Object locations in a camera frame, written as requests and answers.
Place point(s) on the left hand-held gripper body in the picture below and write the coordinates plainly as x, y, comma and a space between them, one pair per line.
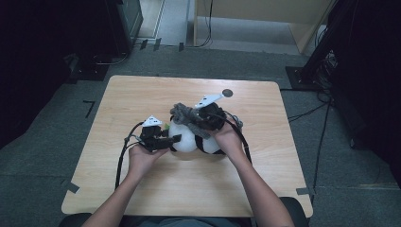
151, 137

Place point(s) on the dark tape piece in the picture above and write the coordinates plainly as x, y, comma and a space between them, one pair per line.
157, 44
181, 46
143, 44

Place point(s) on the grey fuzzy scarf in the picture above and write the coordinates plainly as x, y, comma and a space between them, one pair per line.
183, 113

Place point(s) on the person's right hand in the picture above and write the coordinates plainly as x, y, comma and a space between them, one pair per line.
228, 142

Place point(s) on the black metal stand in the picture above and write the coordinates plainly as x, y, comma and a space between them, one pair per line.
315, 56

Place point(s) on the person's left hand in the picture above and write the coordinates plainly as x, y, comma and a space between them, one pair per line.
143, 160

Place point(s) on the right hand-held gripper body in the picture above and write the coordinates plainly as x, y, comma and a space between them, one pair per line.
212, 115

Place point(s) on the black floor base plate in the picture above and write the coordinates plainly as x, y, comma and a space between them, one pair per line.
91, 73

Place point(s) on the round dark table grommet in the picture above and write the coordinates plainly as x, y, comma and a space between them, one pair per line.
228, 93

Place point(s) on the dark curtain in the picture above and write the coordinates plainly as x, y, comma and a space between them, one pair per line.
372, 78
38, 63

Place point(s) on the black tape corner mark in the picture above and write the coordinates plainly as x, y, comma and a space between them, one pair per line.
90, 105

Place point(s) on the panda plush toy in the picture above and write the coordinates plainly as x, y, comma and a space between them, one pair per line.
186, 142

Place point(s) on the person's clothing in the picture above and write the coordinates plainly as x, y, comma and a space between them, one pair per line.
189, 223

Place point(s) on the grey tape strip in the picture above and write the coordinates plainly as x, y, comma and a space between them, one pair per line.
304, 191
72, 187

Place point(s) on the black cabinet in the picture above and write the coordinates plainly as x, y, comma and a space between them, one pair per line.
126, 25

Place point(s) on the beige wooden desk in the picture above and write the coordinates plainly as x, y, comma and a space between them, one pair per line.
252, 6

